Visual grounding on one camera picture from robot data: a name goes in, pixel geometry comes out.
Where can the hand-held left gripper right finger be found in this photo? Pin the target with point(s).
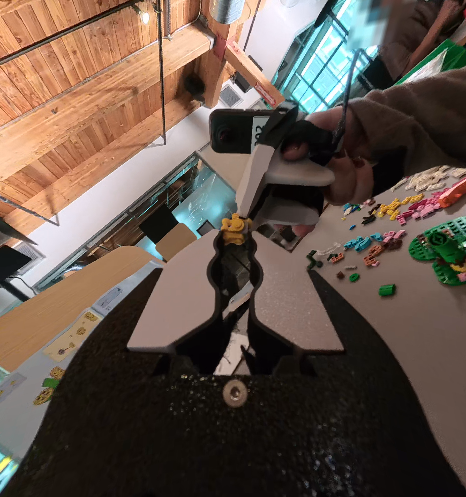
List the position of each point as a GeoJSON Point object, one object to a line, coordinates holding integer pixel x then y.
{"type": "Point", "coordinates": [295, 306]}

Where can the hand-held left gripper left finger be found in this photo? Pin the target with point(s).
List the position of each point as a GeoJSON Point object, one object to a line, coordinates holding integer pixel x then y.
{"type": "Point", "coordinates": [174, 306]}

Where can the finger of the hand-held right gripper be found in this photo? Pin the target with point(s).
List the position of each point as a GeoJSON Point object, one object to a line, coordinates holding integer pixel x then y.
{"type": "Point", "coordinates": [254, 182]}

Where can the yellow grey brick assembly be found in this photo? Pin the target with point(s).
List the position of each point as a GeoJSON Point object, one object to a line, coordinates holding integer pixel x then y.
{"type": "Point", "coordinates": [233, 229]}

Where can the pile of yellow bricks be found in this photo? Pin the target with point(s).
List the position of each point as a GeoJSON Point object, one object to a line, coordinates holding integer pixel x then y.
{"type": "Point", "coordinates": [396, 205]}

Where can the person's right forearm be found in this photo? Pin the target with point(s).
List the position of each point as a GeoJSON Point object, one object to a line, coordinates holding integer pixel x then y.
{"type": "Point", "coordinates": [419, 116]}

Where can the grey desk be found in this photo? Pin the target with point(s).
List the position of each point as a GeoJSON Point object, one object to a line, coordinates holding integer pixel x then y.
{"type": "Point", "coordinates": [411, 349]}

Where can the person's right hand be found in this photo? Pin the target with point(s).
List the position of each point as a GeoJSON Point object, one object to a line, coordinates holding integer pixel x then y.
{"type": "Point", "coordinates": [353, 174]}

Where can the white stand foot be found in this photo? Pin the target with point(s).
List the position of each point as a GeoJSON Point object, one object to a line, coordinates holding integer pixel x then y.
{"type": "Point", "coordinates": [239, 299]}

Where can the black speaker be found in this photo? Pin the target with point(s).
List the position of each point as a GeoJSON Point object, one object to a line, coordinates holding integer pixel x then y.
{"type": "Point", "coordinates": [195, 87]}

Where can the tan L-shaped brick plate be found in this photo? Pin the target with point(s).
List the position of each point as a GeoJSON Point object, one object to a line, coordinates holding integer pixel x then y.
{"type": "Point", "coordinates": [377, 250]}
{"type": "Point", "coordinates": [370, 261]}
{"type": "Point", "coordinates": [337, 257]}

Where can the small wooden board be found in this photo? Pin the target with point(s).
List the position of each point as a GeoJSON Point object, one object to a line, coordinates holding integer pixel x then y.
{"type": "Point", "coordinates": [176, 240]}

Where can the light blue brick cluster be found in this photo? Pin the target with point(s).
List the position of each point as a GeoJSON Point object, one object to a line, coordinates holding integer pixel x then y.
{"type": "Point", "coordinates": [350, 244]}

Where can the light blue double arch brick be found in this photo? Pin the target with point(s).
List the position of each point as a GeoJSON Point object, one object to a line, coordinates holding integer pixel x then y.
{"type": "Point", "coordinates": [363, 242]}

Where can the green cylinder brick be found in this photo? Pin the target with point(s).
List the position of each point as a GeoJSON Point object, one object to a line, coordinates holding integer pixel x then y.
{"type": "Point", "coordinates": [387, 290]}

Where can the pile of mixed colour bricks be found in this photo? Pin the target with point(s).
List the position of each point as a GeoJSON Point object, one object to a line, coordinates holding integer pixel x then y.
{"type": "Point", "coordinates": [349, 209]}

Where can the instruction booklet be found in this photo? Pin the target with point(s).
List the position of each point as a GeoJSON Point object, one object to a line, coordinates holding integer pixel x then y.
{"type": "Point", "coordinates": [74, 337]}

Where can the wooden board stand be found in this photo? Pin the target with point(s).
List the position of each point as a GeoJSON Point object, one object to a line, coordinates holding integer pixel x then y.
{"type": "Point", "coordinates": [62, 295]}

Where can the brown square brick plate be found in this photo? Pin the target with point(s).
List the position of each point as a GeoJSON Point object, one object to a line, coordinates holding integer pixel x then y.
{"type": "Point", "coordinates": [394, 244]}

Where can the ceiling spot light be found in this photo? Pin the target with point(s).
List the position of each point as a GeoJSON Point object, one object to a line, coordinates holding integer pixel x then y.
{"type": "Point", "coordinates": [145, 16]}

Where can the pile of pink bricks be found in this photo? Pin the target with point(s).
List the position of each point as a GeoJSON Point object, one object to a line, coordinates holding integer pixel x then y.
{"type": "Point", "coordinates": [423, 209]}

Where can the green brick plant model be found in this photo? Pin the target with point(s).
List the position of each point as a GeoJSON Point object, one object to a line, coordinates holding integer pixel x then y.
{"type": "Point", "coordinates": [450, 248]}

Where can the pile of white bricks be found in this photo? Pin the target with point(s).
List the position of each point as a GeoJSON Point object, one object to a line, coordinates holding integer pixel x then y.
{"type": "Point", "coordinates": [427, 180]}

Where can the black monitor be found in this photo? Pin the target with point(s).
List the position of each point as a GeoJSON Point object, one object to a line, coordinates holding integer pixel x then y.
{"type": "Point", "coordinates": [4, 268]}

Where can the orange brick separator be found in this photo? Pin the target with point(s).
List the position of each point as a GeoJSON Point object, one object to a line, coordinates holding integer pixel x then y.
{"type": "Point", "coordinates": [458, 192]}

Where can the stack of green bins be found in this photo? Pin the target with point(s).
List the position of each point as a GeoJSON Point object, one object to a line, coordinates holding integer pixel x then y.
{"type": "Point", "coordinates": [431, 66]}

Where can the red post sign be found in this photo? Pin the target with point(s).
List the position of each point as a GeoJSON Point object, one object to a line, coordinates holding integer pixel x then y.
{"type": "Point", "coordinates": [266, 94]}

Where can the wooden post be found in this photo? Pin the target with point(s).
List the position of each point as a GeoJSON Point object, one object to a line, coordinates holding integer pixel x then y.
{"type": "Point", "coordinates": [248, 66]}

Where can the window wall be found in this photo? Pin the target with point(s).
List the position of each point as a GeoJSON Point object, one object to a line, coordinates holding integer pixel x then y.
{"type": "Point", "coordinates": [318, 70]}

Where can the silver air duct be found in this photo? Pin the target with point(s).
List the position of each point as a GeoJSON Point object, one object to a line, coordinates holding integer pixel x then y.
{"type": "Point", "coordinates": [225, 11]}

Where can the grey wall vent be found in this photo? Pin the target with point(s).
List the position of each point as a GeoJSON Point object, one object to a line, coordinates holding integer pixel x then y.
{"type": "Point", "coordinates": [28, 252]}

